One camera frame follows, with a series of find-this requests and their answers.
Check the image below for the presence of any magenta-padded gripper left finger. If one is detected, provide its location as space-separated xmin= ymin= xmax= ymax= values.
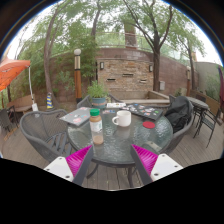
xmin=43 ymin=144 xmax=95 ymax=187

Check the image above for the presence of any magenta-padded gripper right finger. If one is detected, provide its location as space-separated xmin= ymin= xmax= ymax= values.
xmin=129 ymin=143 xmax=184 ymax=187

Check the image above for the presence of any green-capped brown drink bottle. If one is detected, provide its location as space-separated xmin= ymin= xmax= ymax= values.
xmin=89 ymin=108 xmax=104 ymax=146

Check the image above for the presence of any flat round red coaster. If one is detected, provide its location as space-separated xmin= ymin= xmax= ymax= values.
xmin=142 ymin=121 xmax=156 ymax=130

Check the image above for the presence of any grey mesh patio chair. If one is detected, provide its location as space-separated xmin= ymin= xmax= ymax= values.
xmin=76 ymin=94 xmax=94 ymax=110
xmin=163 ymin=94 xmax=195 ymax=156
xmin=19 ymin=109 xmax=79 ymax=163

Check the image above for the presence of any silver laptop with stickers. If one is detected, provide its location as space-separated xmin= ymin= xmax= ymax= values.
xmin=59 ymin=106 xmax=101 ymax=128

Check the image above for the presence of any white ceramic mug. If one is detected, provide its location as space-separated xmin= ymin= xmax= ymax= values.
xmin=111 ymin=110 xmax=132 ymax=128

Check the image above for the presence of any black laptop with stickers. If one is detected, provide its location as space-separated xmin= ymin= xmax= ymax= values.
xmin=121 ymin=103 xmax=164 ymax=122

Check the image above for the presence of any black jacket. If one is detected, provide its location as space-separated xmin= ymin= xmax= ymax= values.
xmin=164 ymin=95 xmax=194 ymax=134

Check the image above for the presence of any white sticker sheet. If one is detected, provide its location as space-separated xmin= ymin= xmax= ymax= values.
xmin=105 ymin=102 xmax=128 ymax=109

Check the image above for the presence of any blue yellow striped cone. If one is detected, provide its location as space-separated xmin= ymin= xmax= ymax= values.
xmin=45 ymin=92 xmax=55 ymax=110

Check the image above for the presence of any white slim pole stand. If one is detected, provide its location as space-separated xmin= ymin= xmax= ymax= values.
xmin=27 ymin=66 xmax=40 ymax=113

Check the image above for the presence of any green plant in blue pot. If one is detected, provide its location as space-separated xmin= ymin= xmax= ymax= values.
xmin=87 ymin=80 xmax=109 ymax=108

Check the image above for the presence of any black metal chair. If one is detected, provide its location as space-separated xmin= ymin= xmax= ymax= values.
xmin=193 ymin=99 xmax=223 ymax=148
xmin=0 ymin=108 xmax=18 ymax=134

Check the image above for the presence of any wooden bench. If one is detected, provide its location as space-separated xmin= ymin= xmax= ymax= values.
xmin=6 ymin=94 xmax=36 ymax=114

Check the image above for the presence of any dark forked tree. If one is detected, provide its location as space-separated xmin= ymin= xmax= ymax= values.
xmin=123 ymin=0 xmax=208 ymax=93

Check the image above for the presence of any leaning slim tree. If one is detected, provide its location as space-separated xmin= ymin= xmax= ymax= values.
xmin=19 ymin=0 xmax=101 ymax=104

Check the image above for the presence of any closed maroon patio umbrella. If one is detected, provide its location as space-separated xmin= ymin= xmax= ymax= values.
xmin=217 ymin=65 xmax=224 ymax=104

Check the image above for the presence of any orange patio umbrella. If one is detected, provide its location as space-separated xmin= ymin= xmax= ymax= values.
xmin=0 ymin=57 xmax=32 ymax=93

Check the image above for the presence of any globe-topped wooden lamp post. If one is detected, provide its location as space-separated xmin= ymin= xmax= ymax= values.
xmin=73 ymin=48 xmax=83 ymax=104

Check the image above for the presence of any short wooden lamp post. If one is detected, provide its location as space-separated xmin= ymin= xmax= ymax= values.
xmin=185 ymin=65 xmax=192 ymax=98

